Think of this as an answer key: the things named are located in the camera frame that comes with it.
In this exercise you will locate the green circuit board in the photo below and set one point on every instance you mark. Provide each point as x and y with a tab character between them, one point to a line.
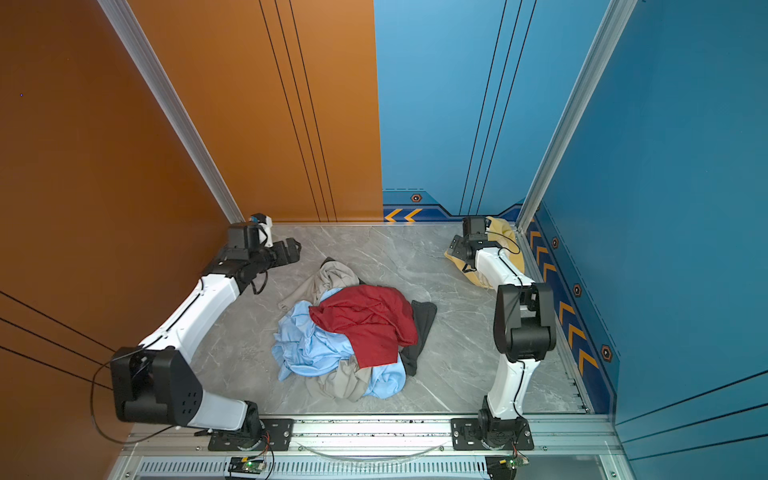
245	467
504	467

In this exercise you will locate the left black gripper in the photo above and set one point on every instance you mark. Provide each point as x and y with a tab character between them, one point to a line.
282	258

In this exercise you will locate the right aluminium corner post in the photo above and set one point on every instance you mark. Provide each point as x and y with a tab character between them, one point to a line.
609	32

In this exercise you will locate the beige grey cloth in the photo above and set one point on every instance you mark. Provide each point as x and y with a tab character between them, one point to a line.
347	381

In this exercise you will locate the dark grey cloth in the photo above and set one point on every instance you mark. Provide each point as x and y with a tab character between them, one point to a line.
424	314

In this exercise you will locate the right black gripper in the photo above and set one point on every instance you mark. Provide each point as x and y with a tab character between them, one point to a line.
457	245

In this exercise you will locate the white vent grille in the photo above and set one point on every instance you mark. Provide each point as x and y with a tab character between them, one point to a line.
309	468

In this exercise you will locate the right green circuit board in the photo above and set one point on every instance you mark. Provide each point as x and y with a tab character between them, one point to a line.
504	467

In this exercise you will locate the aluminium corner post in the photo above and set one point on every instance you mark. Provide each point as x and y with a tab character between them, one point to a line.
609	32
129	31

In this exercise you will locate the left aluminium corner post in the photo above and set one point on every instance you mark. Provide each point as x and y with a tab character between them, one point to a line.
129	31

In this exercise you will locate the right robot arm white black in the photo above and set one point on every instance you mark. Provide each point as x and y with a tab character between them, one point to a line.
523	328

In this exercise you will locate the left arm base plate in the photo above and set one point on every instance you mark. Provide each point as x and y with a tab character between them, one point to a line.
276	433

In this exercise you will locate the aluminium front rail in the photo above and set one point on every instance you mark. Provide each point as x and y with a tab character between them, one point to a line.
567	446

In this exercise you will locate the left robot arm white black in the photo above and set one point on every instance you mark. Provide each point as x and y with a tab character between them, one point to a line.
153	383

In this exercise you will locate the left green circuit board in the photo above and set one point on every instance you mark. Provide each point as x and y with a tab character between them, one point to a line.
245	467

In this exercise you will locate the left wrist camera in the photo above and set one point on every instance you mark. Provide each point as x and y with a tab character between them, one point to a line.
263	225

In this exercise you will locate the light blue cloth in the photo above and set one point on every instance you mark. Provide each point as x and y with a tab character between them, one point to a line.
303	349

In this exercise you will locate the yellow cloth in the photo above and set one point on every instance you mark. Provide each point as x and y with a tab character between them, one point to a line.
499	265

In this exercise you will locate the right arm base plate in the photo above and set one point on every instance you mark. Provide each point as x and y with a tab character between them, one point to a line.
472	434

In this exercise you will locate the red cloth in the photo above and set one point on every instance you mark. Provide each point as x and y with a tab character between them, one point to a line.
377	321

